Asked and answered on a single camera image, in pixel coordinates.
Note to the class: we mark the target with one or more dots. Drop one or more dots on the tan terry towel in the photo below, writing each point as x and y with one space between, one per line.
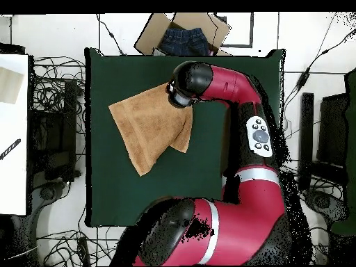
147 125

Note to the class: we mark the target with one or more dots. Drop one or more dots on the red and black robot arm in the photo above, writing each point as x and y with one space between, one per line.
236 86

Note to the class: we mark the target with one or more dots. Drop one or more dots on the black flat panel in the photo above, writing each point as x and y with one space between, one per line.
332 130

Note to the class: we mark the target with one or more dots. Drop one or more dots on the dark green table cloth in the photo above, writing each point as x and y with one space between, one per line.
125 200

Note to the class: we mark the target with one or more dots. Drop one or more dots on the blue denim jeans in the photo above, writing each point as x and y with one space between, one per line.
183 41

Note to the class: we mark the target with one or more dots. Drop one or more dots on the brown cardboard box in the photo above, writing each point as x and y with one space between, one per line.
150 36

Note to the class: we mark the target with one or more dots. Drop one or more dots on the black equipment rack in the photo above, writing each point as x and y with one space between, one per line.
52 133

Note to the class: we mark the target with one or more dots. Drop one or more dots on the black upright bar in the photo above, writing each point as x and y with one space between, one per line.
306 139

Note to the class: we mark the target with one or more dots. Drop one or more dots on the white table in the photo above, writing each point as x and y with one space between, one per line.
14 180

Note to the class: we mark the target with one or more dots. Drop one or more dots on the black striped strip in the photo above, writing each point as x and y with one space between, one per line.
10 148

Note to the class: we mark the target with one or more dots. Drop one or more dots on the beige block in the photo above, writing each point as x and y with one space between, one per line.
9 84

